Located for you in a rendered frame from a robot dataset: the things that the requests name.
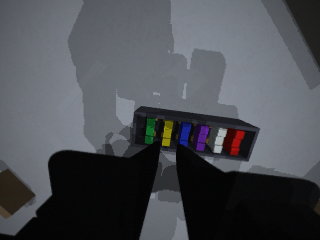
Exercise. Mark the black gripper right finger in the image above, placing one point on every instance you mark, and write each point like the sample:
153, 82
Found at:
210, 197

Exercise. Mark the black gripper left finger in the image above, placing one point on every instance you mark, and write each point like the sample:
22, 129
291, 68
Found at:
130, 178

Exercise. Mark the yellow blade fuse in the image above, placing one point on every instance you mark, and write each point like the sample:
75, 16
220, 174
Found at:
168, 125

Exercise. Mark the green fuse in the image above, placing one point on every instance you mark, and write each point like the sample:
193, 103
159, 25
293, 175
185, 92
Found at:
150, 130

